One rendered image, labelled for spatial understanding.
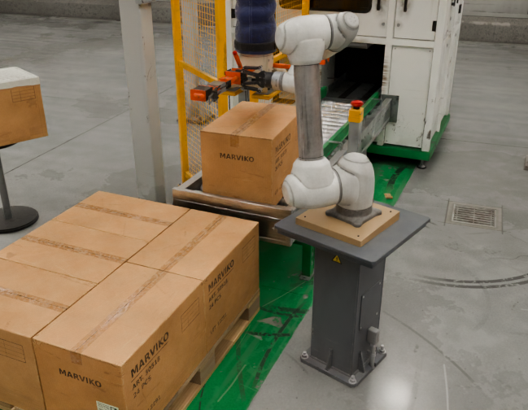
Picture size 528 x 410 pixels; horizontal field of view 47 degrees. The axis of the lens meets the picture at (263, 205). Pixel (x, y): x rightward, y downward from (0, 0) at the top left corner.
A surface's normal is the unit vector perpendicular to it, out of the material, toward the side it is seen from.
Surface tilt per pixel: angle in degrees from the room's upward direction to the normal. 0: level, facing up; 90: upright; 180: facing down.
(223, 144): 90
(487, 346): 0
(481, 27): 90
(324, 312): 90
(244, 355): 0
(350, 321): 90
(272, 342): 0
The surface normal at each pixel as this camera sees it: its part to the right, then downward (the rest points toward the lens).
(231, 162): -0.34, 0.40
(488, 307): 0.00, -0.90
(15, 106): 0.66, 0.32
